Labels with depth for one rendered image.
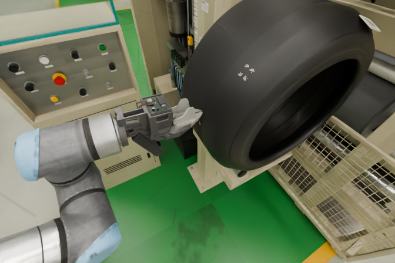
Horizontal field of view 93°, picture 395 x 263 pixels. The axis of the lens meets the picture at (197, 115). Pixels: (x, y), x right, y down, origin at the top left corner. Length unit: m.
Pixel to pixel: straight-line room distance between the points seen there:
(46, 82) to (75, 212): 0.78
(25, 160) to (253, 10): 0.55
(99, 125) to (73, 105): 0.81
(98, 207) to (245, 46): 0.46
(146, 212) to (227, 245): 0.65
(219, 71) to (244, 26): 0.12
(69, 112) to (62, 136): 0.78
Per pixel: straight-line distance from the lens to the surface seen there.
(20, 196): 2.25
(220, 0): 0.73
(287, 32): 0.45
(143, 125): 0.43
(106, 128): 0.40
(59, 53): 1.06
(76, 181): 0.49
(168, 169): 1.82
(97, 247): 0.44
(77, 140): 0.41
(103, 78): 1.13
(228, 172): 0.83
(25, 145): 0.43
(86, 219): 0.45
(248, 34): 0.47
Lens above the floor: 1.60
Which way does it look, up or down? 47 degrees down
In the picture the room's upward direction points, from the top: straight up
